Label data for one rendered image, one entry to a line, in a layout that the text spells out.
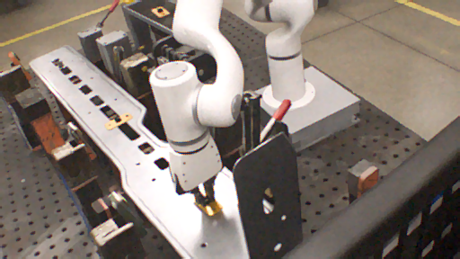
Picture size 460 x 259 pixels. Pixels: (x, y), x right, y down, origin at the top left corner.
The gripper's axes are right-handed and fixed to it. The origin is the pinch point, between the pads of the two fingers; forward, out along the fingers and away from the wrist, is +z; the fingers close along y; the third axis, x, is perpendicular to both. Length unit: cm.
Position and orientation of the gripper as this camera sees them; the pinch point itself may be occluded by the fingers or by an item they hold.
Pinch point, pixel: (204, 194)
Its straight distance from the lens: 101.7
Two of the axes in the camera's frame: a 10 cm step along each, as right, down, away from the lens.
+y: -7.9, 4.7, -4.0
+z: 1.6, 7.8, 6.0
